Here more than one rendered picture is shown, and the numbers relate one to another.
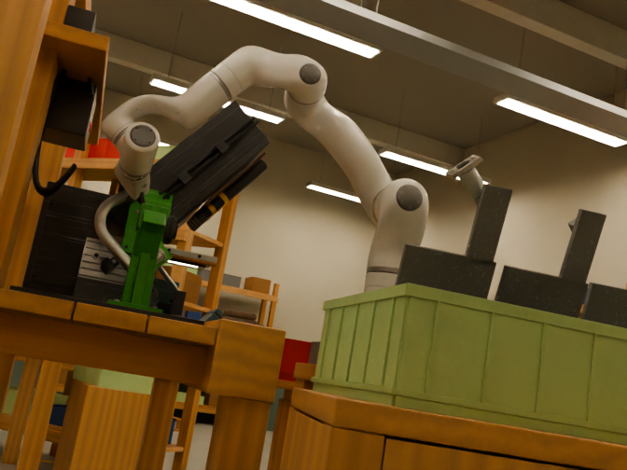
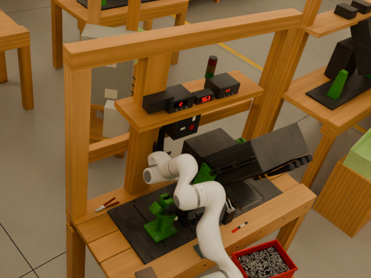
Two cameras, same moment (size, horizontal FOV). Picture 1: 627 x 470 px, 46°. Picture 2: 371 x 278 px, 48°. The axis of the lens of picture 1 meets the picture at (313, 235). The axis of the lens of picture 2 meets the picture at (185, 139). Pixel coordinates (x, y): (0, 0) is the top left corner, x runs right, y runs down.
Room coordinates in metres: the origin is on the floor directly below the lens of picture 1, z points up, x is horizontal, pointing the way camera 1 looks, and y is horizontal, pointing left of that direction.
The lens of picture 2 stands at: (1.11, -0.97, 2.82)
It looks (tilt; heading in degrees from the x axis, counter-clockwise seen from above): 38 degrees down; 61
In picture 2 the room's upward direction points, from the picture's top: 12 degrees clockwise
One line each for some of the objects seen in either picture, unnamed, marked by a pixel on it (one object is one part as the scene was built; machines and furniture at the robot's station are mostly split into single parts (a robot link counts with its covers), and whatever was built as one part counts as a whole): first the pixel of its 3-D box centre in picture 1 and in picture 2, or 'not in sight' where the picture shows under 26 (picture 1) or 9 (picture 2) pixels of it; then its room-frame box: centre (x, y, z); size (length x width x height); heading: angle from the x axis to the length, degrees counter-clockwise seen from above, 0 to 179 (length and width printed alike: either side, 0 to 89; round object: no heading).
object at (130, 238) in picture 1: (146, 224); (207, 180); (2.11, 0.48, 1.17); 0.13 x 0.12 x 0.20; 16
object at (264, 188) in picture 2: (102, 317); (201, 201); (2.16, 0.56, 0.89); 1.10 x 0.42 x 0.02; 16
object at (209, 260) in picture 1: (150, 252); (228, 182); (2.27, 0.49, 1.11); 0.39 x 0.16 x 0.03; 106
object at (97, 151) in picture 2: not in sight; (175, 126); (2.06, 0.92, 1.23); 1.30 x 0.05 x 0.09; 16
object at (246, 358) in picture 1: (193, 355); (227, 240); (2.24, 0.29, 0.82); 1.50 x 0.14 x 0.15; 16
